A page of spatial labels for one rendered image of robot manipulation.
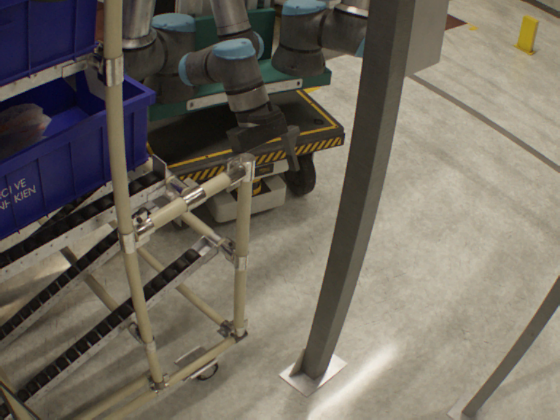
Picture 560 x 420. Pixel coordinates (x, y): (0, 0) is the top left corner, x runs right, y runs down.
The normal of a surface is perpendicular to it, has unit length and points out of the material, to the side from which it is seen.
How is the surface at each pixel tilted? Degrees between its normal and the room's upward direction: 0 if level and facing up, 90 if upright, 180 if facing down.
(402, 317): 0
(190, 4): 90
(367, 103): 90
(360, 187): 90
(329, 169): 0
